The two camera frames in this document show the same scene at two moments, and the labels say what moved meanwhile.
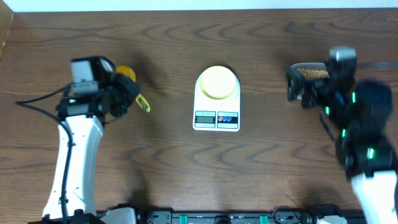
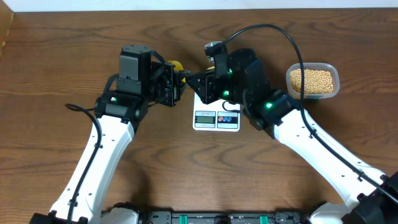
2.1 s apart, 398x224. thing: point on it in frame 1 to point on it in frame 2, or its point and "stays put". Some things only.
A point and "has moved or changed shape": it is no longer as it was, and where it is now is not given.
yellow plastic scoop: (129, 71) has moved or changed shape
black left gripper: (126, 92) to (170, 86)
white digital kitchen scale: (217, 101) stays put
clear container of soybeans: (302, 78) stays put
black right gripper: (311, 96) to (207, 83)
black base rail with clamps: (352, 214) stays put
